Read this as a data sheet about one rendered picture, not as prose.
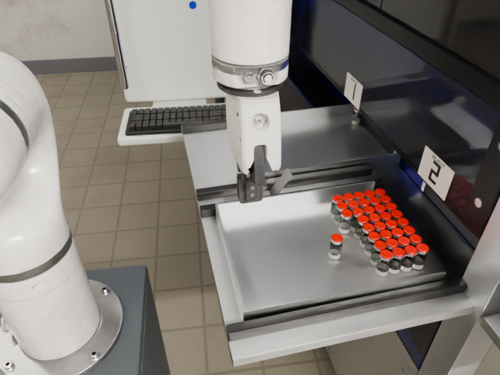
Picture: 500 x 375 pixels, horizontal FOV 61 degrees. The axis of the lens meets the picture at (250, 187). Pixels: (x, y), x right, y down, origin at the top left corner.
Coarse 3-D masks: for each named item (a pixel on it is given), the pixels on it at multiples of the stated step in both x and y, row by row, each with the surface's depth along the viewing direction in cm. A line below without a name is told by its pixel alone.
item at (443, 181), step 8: (424, 152) 76; (432, 152) 74; (424, 160) 76; (432, 160) 74; (440, 160) 72; (424, 168) 76; (432, 168) 74; (440, 168) 72; (448, 168) 70; (424, 176) 77; (432, 176) 74; (440, 176) 72; (448, 176) 70; (432, 184) 75; (440, 184) 73; (448, 184) 71; (440, 192) 73
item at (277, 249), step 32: (320, 192) 88; (352, 192) 90; (224, 224) 84; (256, 224) 84; (288, 224) 84; (320, 224) 84; (256, 256) 77; (288, 256) 77; (320, 256) 77; (352, 256) 77; (256, 288) 71; (288, 288) 71; (320, 288) 71; (352, 288) 71; (384, 288) 68
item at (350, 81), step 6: (348, 72) 101; (348, 78) 101; (354, 78) 98; (348, 84) 102; (354, 84) 99; (360, 84) 96; (348, 90) 102; (360, 90) 96; (348, 96) 103; (354, 96) 100; (360, 96) 97; (354, 102) 100
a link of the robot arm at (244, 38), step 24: (216, 0) 40; (240, 0) 39; (264, 0) 39; (288, 0) 41; (216, 24) 41; (240, 24) 40; (264, 24) 40; (288, 24) 42; (216, 48) 43; (240, 48) 41; (264, 48) 42; (288, 48) 44
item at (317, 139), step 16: (288, 112) 114; (304, 112) 115; (320, 112) 117; (336, 112) 118; (352, 112) 119; (288, 128) 114; (304, 128) 114; (320, 128) 114; (336, 128) 114; (352, 128) 114; (288, 144) 107; (304, 144) 107; (320, 144) 107; (336, 144) 107; (352, 144) 107; (368, 144) 107; (288, 160) 101; (304, 160) 101; (320, 160) 101; (336, 160) 101; (352, 160) 96; (368, 160) 97; (384, 160) 98; (272, 176) 93
